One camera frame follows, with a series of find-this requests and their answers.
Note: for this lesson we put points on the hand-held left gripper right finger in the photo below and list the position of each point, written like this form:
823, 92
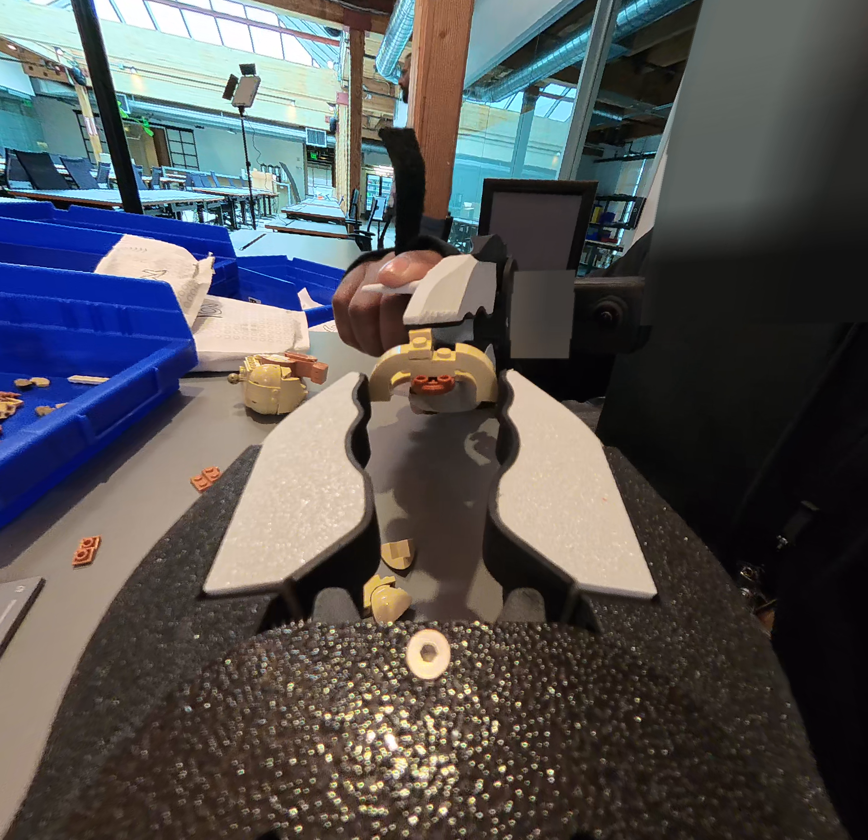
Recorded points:
569, 501

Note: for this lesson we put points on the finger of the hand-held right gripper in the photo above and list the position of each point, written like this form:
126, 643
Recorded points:
441, 294

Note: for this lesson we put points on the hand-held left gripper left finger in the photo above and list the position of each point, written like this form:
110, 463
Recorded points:
291, 487

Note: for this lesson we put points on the tan arch brick assembly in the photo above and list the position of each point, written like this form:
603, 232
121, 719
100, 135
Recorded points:
390, 369

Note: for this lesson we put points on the grey desk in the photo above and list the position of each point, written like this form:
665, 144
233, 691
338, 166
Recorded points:
135, 501

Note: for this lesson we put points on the person's right hand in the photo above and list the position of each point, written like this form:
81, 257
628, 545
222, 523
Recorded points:
366, 318

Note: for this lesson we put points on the black framed monitor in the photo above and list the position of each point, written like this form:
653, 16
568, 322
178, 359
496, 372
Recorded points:
536, 223

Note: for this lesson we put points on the storage shelf rack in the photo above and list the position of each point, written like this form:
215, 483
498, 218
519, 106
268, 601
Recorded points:
610, 229

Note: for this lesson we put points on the brown plate brick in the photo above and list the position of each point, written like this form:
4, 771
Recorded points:
87, 552
205, 479

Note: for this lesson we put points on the tan round brick model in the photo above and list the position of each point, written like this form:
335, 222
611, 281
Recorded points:
268, 385

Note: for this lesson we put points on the tan curved brick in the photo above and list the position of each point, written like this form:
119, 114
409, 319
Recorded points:
390, 602
397, 555

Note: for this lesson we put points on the person's dark jacket torso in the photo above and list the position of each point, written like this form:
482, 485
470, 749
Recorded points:
712, 446

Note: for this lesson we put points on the blue plastic bin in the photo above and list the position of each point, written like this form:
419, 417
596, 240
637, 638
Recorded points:
68, 223
102, 324
271, 274

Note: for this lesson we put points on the metal key bunch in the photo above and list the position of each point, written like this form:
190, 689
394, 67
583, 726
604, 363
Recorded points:
756, 586

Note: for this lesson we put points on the thick wooden column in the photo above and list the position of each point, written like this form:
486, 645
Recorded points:
441, 74

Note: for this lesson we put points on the pile of small bricks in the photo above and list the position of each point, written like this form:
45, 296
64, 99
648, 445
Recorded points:
88, 379

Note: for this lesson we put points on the crumpled white paper bag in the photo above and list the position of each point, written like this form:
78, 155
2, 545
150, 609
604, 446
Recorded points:
156, 263

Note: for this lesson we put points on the row of office tables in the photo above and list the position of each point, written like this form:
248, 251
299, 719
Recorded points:
183, 196

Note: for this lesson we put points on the light panel on stand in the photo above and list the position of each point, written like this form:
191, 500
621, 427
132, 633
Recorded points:
245, 91

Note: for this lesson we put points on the grey instruction booklet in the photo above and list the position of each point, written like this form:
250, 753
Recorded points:
17, 609

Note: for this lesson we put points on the black floor lamp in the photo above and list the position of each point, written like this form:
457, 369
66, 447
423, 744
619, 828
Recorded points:
102, 94

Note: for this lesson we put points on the thin wooden post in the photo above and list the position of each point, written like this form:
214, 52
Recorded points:
357, 107

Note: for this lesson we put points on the silver ventilation duct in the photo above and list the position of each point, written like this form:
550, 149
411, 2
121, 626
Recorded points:
610, 19
397, 33

